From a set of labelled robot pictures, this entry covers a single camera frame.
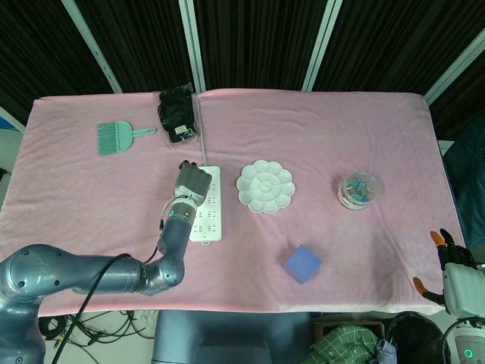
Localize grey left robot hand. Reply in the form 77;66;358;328
174;160;213;204

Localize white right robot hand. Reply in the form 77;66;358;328
412;227;485;318

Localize white power strip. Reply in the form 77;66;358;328
189;165;224;246

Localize black packaged bag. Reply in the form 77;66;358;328
157;83;202;144

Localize black trash bin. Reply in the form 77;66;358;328
384;311;446;364

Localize white flower paint palette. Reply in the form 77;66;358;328
236;159;296;215

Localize teal small brush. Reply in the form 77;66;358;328
96;121;158;158

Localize blue denim clothing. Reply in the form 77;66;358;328
441;123;485;249

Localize purple cube block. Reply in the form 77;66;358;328
282;243;324;284

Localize green plaid cloth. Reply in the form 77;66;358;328
309;325;387;364

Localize pink tablecloth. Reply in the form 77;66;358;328
0;89;455;318

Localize clear jar of coloured clips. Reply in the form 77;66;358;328
336;170;383;210

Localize grey robot torso base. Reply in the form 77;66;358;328
151;310;314;364

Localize grey power strip cable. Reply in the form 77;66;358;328
191;93;209;168

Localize white partition post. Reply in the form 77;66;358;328
302;0;344;92
60;0;123;94
178;0;206;93
423;36;485;105

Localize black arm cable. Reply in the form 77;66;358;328
51;218;166;364

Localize black floor cables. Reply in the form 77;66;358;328
37;309;157;359

